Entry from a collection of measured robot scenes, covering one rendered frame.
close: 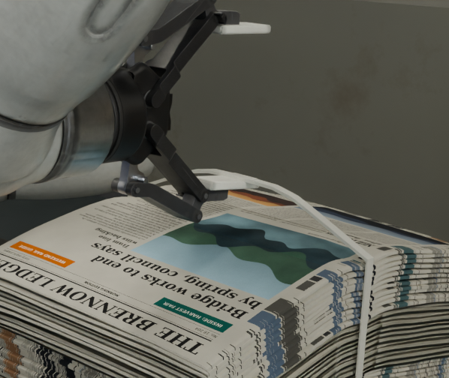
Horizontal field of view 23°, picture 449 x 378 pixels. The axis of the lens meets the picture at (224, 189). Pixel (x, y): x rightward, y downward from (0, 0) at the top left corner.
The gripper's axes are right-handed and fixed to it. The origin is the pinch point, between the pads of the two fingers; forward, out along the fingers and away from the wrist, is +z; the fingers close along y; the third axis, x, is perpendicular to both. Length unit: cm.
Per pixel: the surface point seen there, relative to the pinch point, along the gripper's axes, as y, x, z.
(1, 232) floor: 120, -323, 233
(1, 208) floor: 119, -356, 259
